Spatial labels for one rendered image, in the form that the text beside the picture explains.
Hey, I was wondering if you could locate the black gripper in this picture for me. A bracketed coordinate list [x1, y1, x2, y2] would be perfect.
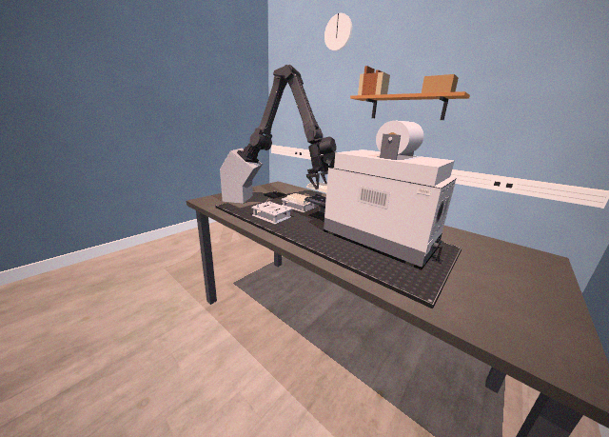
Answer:
[306, 155, 329, 189]

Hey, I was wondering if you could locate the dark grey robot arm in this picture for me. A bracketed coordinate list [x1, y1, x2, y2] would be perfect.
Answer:
[237, 65, 336, 168]

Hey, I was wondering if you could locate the white roll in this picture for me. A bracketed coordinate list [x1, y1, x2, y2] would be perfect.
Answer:
[376, 121, 423, 155]

